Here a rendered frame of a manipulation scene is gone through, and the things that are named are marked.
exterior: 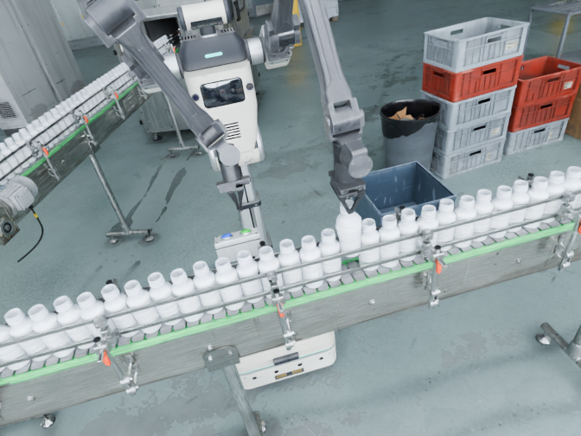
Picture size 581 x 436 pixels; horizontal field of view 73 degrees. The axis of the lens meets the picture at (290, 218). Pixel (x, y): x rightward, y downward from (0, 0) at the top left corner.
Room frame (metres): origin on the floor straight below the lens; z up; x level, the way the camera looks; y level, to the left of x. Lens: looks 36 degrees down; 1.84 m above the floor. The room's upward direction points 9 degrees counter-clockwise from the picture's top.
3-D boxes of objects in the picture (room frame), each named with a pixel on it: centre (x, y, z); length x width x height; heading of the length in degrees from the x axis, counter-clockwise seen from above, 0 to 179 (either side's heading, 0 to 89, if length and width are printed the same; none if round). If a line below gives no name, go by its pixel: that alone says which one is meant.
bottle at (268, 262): (0.81, 0.08, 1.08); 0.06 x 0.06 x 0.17
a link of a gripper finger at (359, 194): (0.84, -0.16, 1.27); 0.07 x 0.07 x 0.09; 8
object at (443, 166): (3.02, -1.57, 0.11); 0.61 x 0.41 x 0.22; 104
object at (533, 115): (3.22, -2.25, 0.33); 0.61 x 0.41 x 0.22; 101
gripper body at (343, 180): (0.84, -0.15, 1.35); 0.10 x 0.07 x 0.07; 8
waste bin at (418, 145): (2.83, -1.04, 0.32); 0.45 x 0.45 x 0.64
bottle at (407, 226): (0.87, -0.33, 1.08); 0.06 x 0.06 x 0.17
